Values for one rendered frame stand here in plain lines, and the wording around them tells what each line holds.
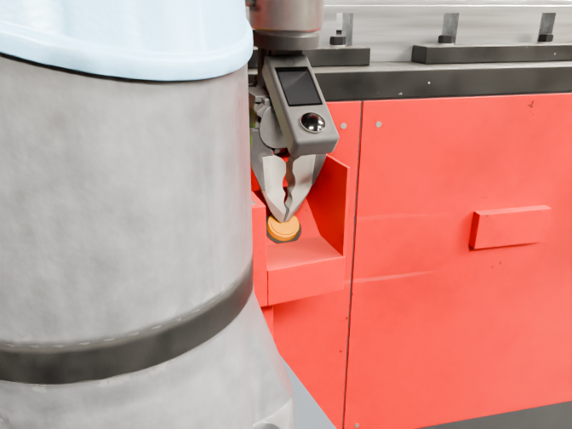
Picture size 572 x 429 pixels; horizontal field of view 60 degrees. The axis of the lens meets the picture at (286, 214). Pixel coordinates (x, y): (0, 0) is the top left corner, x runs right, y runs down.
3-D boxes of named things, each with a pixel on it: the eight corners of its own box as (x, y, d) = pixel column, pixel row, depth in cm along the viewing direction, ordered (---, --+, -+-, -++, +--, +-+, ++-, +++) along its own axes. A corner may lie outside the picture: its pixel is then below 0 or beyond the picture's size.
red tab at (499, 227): (474, 249, 92) (479, 214, 89) (468, 244, 94) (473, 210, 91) (544, 242, 95) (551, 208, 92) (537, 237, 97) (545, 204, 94)
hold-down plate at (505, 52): (425, 64, 85) (426, 46, 84) (411, 61, 90) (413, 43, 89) (574, 60, 91) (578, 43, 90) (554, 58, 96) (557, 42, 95)
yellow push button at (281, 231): (270, 247, 60) (273, 238, 58) (261, 221, 61) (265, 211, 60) (299, 243, 61) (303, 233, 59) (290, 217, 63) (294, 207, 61)
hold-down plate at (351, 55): (190, 70, 77) (188, 49, 76) (188, 66, 82) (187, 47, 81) (370, 65, 83) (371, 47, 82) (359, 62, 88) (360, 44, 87)
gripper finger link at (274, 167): (270, 204, 63) (271, 134, 59) (287, 225, 58) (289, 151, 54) (247, 208, 62) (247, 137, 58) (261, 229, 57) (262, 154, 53)
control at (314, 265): (171, 326, 51) (152, 158, 44) (151, 259, 65) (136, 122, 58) (344, 290, 58) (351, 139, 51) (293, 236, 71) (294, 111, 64)
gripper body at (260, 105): (296, 128, 61) (300, 25, 56) (325, 151, 54) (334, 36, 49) (237, 134, 59) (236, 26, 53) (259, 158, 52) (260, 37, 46)
